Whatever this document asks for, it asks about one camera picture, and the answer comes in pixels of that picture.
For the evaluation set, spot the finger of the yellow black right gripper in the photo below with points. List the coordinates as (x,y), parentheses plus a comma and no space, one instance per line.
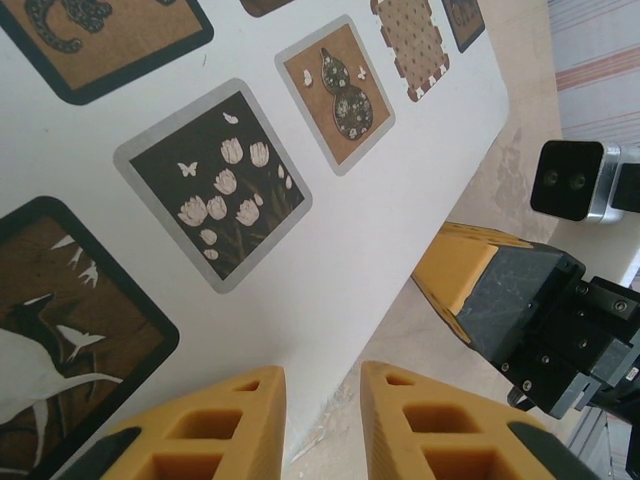
(490,285)

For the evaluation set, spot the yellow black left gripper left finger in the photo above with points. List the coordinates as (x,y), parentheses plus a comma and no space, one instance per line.
(265,430)

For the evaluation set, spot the white box with picture tiles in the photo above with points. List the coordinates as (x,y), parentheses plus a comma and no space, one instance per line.
(240,50)

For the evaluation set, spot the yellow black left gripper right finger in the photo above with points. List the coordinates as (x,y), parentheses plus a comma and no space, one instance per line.
(385,440)

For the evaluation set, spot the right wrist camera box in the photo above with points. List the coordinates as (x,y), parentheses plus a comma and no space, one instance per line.
(565,180)

